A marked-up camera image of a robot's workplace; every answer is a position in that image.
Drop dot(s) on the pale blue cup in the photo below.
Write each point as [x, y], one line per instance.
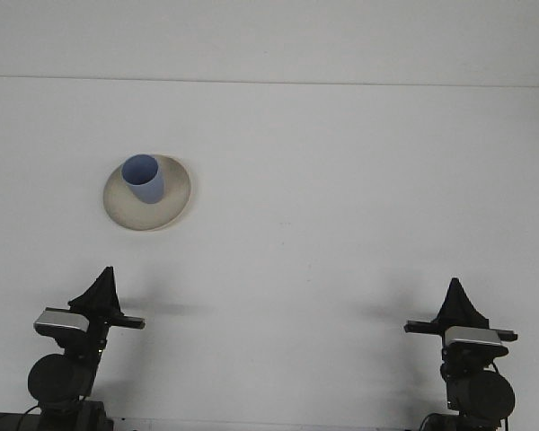
[148, 190]

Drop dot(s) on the pale round plate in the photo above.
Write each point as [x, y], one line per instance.
[161, 215]

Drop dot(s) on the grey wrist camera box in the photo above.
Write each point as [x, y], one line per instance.
[474, 337]
[62, 321]

